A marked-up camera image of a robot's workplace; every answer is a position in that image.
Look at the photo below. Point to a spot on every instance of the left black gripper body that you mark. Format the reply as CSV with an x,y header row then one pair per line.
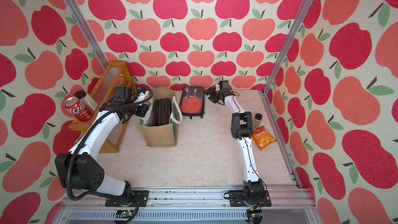
x,y
136,108

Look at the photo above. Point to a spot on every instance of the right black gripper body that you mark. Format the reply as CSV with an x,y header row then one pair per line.
x,y
215,96

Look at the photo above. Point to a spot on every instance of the ping pong paddle case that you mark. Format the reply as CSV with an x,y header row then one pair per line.
x,y
162,112
155,113
168,110
192,101

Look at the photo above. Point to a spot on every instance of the burlap canvas tote bag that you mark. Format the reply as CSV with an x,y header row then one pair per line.
x,y
159,127

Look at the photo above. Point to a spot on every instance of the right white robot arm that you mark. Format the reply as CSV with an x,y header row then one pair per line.
x,y
254,190

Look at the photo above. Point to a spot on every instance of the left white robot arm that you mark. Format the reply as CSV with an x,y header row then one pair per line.
x,y
78,170

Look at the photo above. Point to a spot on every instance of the small round tin can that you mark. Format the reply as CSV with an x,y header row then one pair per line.
x,y
121,82

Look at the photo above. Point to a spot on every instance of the wooden shelf rack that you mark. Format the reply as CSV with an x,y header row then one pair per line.
x,y
102,92

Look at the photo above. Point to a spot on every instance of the clear jar black lid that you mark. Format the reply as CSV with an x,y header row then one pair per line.
x,y
87,99

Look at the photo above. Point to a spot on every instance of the brown spice jar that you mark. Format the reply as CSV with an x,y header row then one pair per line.
x,y
257,119

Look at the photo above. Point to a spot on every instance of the orange snack packet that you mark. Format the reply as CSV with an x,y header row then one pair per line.
x,y
262,137

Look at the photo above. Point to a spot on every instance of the red soda can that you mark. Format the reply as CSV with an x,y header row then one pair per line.
x,y
78,109

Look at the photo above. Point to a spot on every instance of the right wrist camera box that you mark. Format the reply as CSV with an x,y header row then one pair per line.
x,y
224,86

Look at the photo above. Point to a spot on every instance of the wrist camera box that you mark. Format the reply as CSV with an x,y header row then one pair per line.
x,y
224,86
123,94

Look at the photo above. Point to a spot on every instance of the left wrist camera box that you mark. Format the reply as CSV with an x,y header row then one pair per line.
x,y
123,94

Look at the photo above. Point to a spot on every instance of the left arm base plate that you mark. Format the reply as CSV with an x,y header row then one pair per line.
x,y
139,197

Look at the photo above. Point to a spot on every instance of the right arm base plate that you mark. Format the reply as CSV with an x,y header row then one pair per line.
x,y
244,199

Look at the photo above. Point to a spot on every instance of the front aluminium rail frame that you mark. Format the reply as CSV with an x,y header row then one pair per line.
x,y
193,205

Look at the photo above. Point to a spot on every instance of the left aluminium frame post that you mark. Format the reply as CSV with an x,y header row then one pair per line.
x,y
84,26

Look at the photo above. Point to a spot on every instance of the aluminium frame post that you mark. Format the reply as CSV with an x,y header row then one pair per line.
x,y
84,26
293,30

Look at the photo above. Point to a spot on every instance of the right aluminium frame post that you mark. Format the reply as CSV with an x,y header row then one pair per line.
x,y
293,30

